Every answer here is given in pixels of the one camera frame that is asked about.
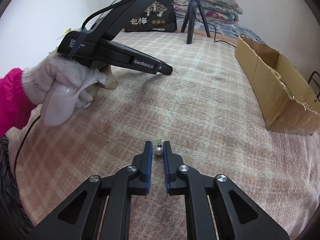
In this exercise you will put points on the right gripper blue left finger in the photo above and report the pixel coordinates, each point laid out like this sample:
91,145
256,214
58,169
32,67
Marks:
100,207

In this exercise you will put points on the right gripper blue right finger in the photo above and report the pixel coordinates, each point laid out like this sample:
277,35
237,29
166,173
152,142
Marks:
216,208

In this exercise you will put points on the white pearl earring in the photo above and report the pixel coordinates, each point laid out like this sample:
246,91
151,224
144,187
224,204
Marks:
159,149

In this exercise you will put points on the pink sleeve forearm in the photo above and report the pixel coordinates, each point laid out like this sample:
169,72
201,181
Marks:
15,106

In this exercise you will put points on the left white gloved hand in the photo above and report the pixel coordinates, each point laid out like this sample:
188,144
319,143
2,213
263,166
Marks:
37,81

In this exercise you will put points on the black snack bag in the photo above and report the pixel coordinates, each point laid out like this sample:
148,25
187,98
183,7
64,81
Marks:
160,16

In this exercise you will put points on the black tripod stand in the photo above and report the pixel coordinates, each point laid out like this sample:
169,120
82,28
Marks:
195,12

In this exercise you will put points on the beige plaid blanket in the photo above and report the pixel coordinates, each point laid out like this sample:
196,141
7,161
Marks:
207,110

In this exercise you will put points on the folded floral quilt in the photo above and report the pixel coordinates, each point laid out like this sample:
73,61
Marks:
216,11

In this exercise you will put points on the brown cardboard box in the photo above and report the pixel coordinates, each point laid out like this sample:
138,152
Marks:
287,101

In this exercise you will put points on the blue checked bed sheet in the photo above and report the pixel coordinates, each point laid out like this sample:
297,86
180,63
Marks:
232,31

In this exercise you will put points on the black clothes rack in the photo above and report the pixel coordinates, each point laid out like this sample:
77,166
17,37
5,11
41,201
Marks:
311,78

